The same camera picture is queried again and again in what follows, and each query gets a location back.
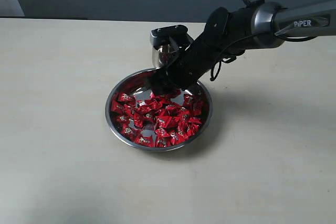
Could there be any red wrapped candy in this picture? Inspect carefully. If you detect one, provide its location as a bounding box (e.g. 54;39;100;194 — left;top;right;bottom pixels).
110;100;124;114
154;128;171;138
118;92;136;104
121;125;138;139
134;135;155;147
183;93;197;108
155;116;172;129
192;100;204;116

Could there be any round steel plate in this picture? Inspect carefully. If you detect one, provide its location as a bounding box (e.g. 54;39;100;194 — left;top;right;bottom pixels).
105;69;213;152

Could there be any small steel cup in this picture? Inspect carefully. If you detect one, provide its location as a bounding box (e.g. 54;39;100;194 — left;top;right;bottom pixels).
150;30;176;68

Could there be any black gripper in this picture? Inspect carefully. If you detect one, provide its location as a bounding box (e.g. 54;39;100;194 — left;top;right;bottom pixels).
147;34;222;95

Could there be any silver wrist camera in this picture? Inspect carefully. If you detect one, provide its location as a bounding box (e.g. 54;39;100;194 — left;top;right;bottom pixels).
150;25;194;51

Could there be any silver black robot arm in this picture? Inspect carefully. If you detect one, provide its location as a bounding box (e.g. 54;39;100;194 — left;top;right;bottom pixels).
147;0;335;95

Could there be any black cable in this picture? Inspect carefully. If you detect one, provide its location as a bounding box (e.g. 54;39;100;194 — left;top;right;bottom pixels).
209;0;316;82

